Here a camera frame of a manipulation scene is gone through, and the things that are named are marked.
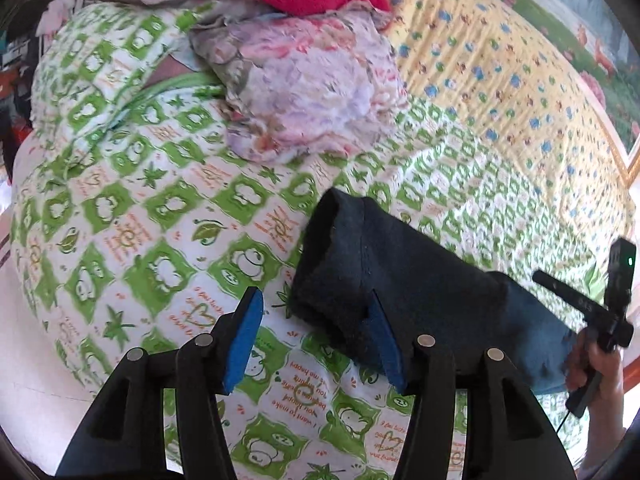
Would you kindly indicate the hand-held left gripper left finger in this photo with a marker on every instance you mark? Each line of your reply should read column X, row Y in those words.
column 245, row 341

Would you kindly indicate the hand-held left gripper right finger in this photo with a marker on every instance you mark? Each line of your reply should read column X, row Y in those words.
column 388, row 347

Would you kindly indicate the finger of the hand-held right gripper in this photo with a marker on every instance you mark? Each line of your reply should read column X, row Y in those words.
column 565, row 291

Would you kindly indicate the dark navy pants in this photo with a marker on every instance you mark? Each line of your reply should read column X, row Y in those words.
column 400, row 280

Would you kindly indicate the person's right forearm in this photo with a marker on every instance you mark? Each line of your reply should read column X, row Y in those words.
column 602, row 440

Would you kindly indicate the person's right hand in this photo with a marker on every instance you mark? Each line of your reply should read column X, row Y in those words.
column 580, row 367

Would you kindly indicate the green checked printed quilt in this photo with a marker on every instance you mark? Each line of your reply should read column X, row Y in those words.
column 165, row 200

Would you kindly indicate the yellow flowered bed sheet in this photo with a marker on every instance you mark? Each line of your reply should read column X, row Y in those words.
column 500, row 70

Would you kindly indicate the pale floral crumpled cloth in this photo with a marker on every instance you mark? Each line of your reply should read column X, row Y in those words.
column 305, row 80

